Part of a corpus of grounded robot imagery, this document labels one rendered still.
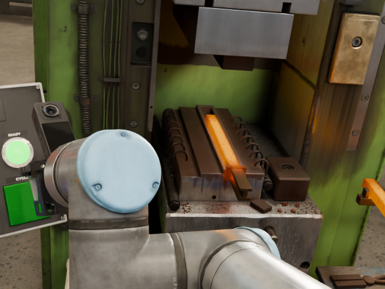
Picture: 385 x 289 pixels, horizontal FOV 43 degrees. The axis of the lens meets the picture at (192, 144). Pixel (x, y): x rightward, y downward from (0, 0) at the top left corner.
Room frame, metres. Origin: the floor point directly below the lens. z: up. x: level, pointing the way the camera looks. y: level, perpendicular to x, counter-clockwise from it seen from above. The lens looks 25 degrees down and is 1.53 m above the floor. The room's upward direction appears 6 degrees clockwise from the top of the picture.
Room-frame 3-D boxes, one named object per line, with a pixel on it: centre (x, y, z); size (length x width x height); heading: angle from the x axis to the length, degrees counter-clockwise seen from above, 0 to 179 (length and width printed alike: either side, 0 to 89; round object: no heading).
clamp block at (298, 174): (1.10, -0.24, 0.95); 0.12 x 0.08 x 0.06; 11
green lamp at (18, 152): (0.82, 0.33, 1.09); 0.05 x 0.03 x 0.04; 101
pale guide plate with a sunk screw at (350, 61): (1.20, -0.36, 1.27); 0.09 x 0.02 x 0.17; 101
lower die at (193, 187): (1.22, -0.04, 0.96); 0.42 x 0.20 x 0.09; 11
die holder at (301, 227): (1.24, -0.09, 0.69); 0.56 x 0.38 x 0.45; 11
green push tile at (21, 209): (0.78, 0.30, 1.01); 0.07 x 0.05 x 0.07; 126
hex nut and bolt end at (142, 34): (1.13, 0.14, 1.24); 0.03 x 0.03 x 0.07; 11
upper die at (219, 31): (1.22, -0.04, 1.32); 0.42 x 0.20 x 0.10; 11
